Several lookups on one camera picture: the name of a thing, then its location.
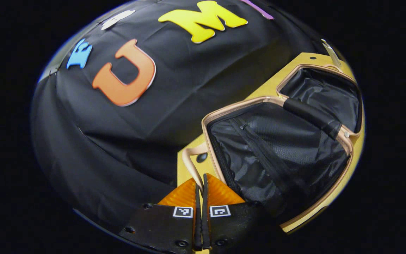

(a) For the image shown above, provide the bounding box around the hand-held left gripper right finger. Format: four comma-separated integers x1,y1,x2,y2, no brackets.
202,173,263,253

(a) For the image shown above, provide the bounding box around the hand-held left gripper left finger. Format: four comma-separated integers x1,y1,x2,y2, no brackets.
120,178,202,253

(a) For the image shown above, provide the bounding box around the pink suitcase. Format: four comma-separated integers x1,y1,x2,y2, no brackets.
182,63,363,228

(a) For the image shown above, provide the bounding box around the black backdrop cloth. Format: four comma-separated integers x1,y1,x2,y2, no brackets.
30,0,330,230

